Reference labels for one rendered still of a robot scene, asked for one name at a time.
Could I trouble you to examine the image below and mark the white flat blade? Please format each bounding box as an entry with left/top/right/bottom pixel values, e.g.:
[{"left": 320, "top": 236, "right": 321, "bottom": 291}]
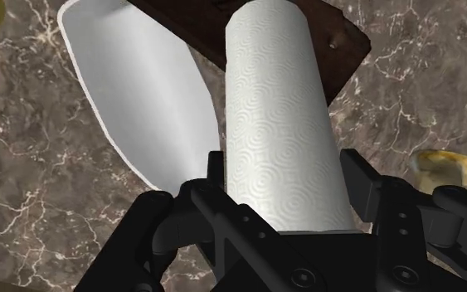
[{"left": 56, "top": 0, "right": 221, "bottom": 197}]

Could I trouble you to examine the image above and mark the dark brown wooden board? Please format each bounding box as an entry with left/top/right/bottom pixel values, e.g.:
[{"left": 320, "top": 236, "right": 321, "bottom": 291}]
[{"left": 127, "top": 0, "right": 372, "bottom": 107}]

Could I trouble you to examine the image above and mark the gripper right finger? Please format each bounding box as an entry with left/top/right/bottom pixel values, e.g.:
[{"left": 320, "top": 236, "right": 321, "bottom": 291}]
[{"left": 339, "top": 148, "right": 467, "bottom": 292}]

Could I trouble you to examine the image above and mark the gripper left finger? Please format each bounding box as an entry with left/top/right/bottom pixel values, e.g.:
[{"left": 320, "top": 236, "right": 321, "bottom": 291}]
[{"left": 73, "top": 150, "right": 283, "bottom": 292}]

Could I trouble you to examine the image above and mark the white paper towel roll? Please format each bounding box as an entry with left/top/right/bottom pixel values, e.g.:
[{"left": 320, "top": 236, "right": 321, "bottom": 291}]
[{"left": 225, "top": 0, "right": 357, "bottom": 234}]

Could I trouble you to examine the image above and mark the yellow banana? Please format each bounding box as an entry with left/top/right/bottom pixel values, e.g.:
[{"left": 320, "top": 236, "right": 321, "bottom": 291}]
[{"left": 410, "top": 149, "right": 467, "bottom": 204}]

